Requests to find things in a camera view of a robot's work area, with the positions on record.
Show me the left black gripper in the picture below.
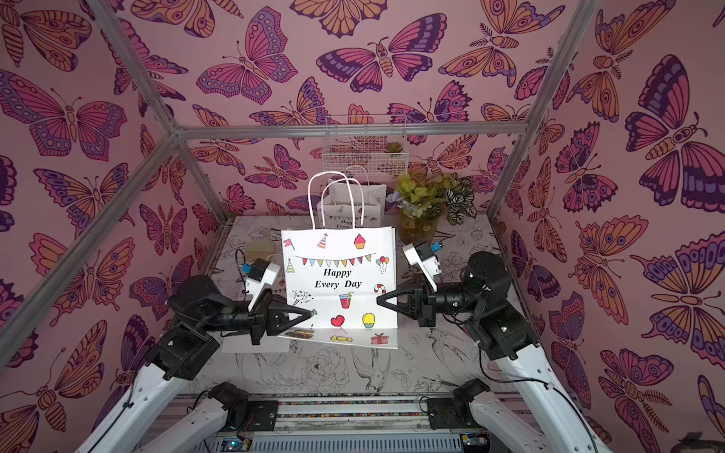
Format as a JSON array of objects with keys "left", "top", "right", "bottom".
[{"left": 200, "top": 291, "right": 309, "bottom": 349}]

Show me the white paper bag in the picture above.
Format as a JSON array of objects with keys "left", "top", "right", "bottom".
[
  {"left": 281, "top": 171, "right": 398, "bottom": 349},
  {"left": 317, "top": 165, "right": 387, "bottom": 230},
  {"left": 219, "top": 330, "right": 291, "bottom": 355}
]

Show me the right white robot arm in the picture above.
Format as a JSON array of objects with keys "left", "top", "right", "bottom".
[{"left": 377, "top": 243, "right": 609, "bottom": 452}]

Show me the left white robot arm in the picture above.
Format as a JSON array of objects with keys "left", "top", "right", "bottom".
[{"left": 77, "top": 275, "right": 316, "bottom": 452}]

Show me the green potted plant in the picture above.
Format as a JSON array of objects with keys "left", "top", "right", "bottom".
[{"left": 386, "top": 174, "right": 477, "bottom": 245}]

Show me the small succulent in basket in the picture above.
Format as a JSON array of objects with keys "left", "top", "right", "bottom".
[{"left": 385, "top": 143, "right": 404, "bottom": 154}]

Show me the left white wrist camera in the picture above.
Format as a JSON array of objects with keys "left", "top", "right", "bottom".
[{"left": 241, "top": 259, "right": 281, "bottom": 313}]

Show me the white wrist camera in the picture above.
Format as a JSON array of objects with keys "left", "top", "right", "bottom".
[
  {"left": 402, "top": 242, "right": 442, "bottom": 294},
  {"left": 241, "top": 259, "right": 281, "bottom": 313}
]

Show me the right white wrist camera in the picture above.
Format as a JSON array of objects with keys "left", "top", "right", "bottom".
[{"left": 402, "top": 242, "right": 442, "bottom": 294}]

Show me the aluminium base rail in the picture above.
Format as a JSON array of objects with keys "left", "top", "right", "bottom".
[{"left": 112, "top": 393, "right": 596, "bottom": 453}]

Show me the white wire wall basket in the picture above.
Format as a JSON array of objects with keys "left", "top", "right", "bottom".
[{"left": 320, "top": 113, "right": 410, "bottom": 179}]

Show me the aluminium frame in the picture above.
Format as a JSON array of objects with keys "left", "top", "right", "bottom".
[{"left": 1, "top": 1, "right": 600, "bottom": 365}]

